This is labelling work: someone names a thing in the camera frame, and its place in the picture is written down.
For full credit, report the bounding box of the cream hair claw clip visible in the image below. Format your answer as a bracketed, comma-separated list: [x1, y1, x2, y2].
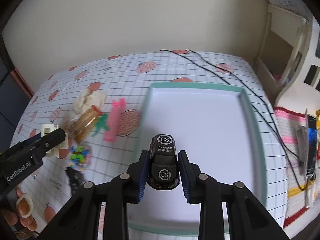
[41, 124, 70, 158]

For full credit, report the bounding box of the brown snack packet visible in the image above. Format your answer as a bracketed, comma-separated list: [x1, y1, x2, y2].
[64, 105, 102, 144]

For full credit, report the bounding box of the black action figure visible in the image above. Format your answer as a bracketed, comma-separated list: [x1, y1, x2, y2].
[66, 167, 84, 196]

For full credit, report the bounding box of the black toy car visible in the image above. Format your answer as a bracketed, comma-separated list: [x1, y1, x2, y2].
[147, 134, 180, 191]

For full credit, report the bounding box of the person's left hand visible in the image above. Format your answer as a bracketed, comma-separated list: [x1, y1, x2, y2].
[1, 186, 37, 231]

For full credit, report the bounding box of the crocheted striped mat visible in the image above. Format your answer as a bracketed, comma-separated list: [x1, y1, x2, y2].
[274, 107, 319, 236]

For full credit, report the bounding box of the pomegranate grid tablecloth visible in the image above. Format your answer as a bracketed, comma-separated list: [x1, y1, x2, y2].
[12, 51, 287, 225]

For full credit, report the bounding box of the cream knitted cloth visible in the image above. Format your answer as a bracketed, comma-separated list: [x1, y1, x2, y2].
[73, 88, 106, 115]

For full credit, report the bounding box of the pink hair roller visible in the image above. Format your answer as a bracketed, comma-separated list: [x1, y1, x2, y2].
[103, 98, 126, 142]

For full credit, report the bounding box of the teal rimmed white tray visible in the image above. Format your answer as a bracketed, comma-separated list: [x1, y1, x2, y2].
[128, 82, 267, 236]

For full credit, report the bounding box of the smartphone on mat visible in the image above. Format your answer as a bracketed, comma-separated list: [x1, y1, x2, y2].
[305, 112, 317, 177]

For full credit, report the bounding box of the black cable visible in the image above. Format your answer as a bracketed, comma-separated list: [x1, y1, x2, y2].
[159, 49, 309, 191]
[186, 48, 271, 106]

